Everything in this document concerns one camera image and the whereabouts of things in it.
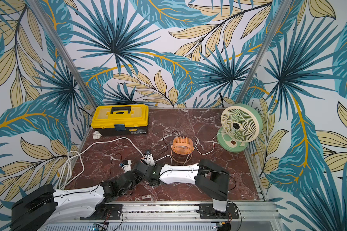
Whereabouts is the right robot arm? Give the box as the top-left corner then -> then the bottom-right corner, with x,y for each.
132,159 -> 230,214

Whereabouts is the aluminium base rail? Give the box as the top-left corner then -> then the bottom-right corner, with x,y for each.
39,201 -> 285,231

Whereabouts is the white wall plug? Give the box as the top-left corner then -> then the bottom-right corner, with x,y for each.
93,131 -> 102,140

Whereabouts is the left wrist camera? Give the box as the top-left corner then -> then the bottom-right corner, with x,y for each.
119,160 -> 132,173

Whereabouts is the right aluminium frame post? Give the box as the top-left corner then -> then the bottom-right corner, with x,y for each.
235,1 -> 292,104

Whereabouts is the yellow black toolbox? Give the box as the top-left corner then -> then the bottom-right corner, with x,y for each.
91,105 -> 149,137

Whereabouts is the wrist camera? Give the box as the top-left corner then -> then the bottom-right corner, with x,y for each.
142,150 -> 156,167
119,160 -> 132,173

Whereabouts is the black USB cable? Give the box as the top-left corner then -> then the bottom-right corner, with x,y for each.
108,130 -> 182,174

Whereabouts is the aluminium frame post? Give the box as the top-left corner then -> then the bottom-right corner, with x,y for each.
28,0 -> 98,110
235,1 -> 292,104

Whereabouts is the small orange fan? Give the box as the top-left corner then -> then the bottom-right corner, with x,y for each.
171,136 -> 194,165

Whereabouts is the white fan plug cable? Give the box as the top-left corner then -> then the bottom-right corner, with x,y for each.
153,132 -> 220,167

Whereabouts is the white power strip cable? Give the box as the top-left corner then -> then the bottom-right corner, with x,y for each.
56,136 -> 145,190

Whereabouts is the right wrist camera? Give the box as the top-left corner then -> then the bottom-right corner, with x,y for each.
142,150 -> 156,167

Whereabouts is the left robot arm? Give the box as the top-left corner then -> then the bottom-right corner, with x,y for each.
10,171 -> 139,231

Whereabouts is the left aluminium frame post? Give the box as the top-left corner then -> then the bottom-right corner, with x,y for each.
28,0 -> 98,110

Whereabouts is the green white desk fan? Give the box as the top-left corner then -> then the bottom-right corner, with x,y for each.
216,104 -> 263,153

